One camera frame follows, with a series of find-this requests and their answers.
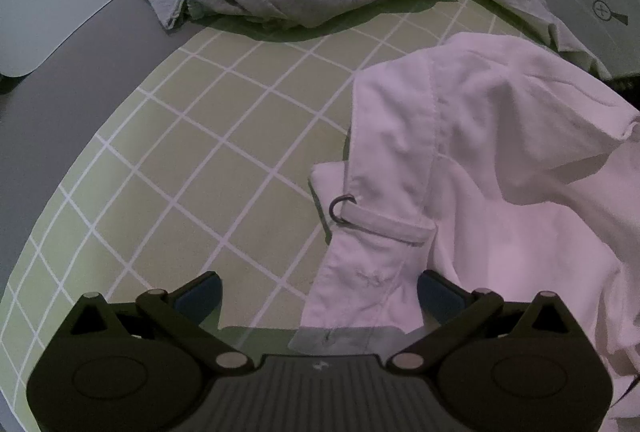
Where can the white pants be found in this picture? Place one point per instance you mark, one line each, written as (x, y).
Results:
(500, 162)

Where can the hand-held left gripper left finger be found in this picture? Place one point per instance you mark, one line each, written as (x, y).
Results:
(204, 298)

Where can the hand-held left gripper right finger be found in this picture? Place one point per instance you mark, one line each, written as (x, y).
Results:
(434, 294)

